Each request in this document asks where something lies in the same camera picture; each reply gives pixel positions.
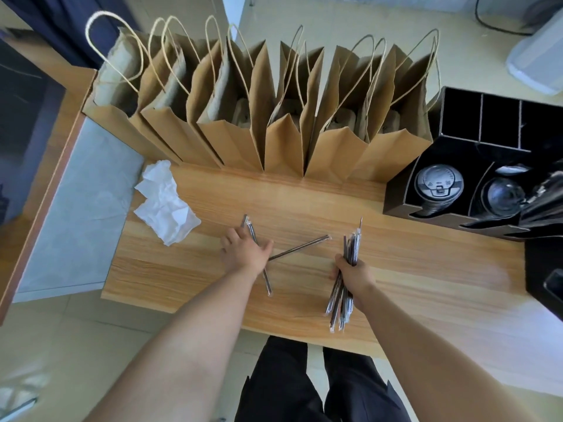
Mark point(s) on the person's left hand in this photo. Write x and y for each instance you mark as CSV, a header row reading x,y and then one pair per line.
x,y
243,253

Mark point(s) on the person's right hand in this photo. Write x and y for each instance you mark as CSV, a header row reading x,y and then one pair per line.
x,y
358,281

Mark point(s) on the person's left thumb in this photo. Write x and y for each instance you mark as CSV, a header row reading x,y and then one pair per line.
x,y
265,249

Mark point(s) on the person's right thumb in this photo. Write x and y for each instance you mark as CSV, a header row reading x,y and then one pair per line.
x,y
341,261

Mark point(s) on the bundle of black straws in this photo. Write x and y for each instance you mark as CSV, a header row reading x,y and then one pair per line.
x,y
352,248

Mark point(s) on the black drinking straw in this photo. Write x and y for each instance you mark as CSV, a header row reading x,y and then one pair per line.
x,y
245,220
301,247
267,283

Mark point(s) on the person's left forearm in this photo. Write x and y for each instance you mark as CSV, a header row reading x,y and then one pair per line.
x,y
189,347

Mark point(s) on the person's right forearm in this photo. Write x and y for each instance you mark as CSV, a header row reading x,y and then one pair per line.
x,y
431,360

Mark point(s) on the crumpled white tissue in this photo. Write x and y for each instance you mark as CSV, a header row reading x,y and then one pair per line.
x,y
165,206

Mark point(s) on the row of brown paper bags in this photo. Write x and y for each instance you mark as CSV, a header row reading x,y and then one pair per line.
x,y
281,140

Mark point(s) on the cup with grey lid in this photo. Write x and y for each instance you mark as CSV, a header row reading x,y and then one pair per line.
x,y
438,183

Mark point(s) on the person's black trousers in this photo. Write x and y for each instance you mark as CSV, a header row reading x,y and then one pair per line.
x,y
286,386

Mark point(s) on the cup with clear dome lid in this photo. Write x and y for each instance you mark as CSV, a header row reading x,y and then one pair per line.
x,y
503,196

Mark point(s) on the black cardboard organiser box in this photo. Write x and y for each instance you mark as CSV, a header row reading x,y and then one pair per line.
x,y
457,114

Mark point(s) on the grey top side table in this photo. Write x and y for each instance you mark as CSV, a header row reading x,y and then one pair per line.
x,y
79,206

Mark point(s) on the small black box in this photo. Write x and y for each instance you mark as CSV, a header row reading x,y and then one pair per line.
x,y
545,276

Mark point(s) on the white appliance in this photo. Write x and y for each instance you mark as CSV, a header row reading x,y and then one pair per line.
x,y
539,57

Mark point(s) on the clear plastic bag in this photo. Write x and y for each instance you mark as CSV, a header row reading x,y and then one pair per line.
x,y
17,397

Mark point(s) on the dark blue curtain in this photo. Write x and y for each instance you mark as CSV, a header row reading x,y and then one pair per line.
x,y
70,21

